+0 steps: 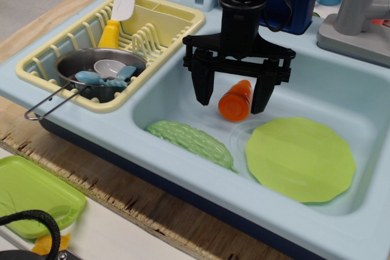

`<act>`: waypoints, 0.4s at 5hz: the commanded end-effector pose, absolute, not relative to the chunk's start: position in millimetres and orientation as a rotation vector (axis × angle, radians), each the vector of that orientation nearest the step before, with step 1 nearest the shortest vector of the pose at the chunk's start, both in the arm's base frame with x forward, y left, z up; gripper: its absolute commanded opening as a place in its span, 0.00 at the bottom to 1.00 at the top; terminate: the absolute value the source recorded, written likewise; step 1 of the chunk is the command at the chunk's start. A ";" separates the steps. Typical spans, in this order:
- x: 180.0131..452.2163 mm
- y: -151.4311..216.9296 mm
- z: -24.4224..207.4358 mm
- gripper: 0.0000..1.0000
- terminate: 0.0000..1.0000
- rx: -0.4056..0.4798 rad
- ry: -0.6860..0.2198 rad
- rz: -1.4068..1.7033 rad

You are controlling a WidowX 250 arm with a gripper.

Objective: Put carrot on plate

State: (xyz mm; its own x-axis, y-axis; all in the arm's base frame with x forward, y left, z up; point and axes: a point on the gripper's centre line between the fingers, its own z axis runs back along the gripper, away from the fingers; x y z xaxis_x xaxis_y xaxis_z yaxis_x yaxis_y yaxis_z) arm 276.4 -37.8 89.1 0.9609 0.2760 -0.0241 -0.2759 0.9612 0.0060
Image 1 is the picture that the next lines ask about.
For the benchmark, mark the grey toy spoon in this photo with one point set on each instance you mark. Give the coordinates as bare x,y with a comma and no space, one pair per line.
107,68

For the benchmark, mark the light blue toy sink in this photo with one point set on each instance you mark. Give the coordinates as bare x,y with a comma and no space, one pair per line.
350,96

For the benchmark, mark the green plastic plate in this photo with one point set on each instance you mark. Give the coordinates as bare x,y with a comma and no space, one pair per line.
301,159

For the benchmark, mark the white yellow toy knife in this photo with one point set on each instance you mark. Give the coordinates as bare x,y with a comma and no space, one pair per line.
122,10

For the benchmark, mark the blue toy spoon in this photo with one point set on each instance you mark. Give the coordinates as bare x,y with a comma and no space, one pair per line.
88,77

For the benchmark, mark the steel saucepan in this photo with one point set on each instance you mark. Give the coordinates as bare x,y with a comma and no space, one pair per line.
70,63

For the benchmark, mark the yellow tape piece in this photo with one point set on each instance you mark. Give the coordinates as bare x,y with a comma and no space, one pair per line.
43,244

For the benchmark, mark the orange toy carrot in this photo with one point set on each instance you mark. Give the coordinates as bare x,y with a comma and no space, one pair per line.
234,105

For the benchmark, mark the green toy bitter gourd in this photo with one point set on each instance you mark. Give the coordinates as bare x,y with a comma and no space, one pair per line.
195,141

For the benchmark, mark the green plastic tray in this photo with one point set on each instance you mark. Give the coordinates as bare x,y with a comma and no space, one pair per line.
26,186

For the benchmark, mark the dark blue box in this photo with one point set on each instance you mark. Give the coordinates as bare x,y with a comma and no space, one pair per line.
298,17

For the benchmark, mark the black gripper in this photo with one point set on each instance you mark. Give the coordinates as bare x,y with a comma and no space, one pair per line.
237,49

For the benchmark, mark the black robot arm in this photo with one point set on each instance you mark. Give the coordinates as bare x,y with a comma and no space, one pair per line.
240,50

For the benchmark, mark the grey toy faucet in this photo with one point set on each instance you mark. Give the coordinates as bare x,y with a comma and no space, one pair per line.
350,31

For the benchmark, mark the yellow dish rack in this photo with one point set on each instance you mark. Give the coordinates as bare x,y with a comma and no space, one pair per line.
154,32

